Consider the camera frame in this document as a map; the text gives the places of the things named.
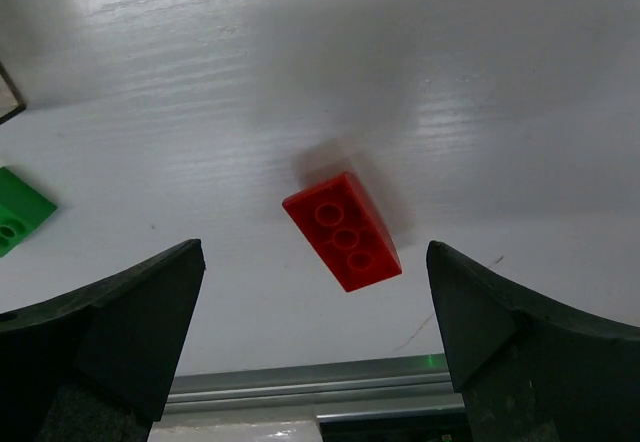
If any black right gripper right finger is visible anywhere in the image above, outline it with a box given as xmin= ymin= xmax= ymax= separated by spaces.
xmin=426 ymin=241 xmax=639 ymax=441

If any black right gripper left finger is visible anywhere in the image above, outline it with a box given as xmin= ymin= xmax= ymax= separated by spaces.
xmin=1 ymin=239 xmax=205 ymax=441

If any red lego brick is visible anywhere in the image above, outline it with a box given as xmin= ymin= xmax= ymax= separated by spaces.
xmin=282 ymin=171 xmax=402 ymax=292

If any green lego brick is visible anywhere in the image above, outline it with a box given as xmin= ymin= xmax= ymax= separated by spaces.
xmin=0 ymin=167 xmax=57 ymax=257

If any aluminium table frame rail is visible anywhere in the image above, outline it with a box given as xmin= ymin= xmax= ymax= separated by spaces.
xmin=162 ymin=354 xmax=464 ymax=425

